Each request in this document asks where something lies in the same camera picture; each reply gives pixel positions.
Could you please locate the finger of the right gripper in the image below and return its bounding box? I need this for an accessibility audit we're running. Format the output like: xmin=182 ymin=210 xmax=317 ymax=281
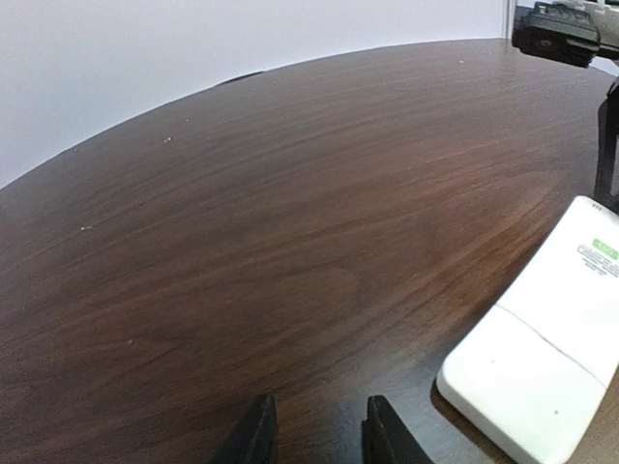
xmin=593 ymin=77 xmax=619 ymax=203

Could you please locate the white remote control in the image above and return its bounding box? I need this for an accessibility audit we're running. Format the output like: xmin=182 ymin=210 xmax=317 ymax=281
xmin=436 ymin=196 xmax=618 ymax=463

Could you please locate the right aluminium frame post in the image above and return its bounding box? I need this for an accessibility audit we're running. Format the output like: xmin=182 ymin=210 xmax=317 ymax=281
xmin=500 ymin=0 xmax=517 ymax=40

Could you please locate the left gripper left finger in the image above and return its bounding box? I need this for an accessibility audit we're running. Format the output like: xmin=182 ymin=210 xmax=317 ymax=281
xmin=212 ymin=394 xmax=278 ymax=464

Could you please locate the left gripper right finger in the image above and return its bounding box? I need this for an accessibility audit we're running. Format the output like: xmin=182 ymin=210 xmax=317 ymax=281
xmin=362 ymin=395 xmax=433 ymax=464

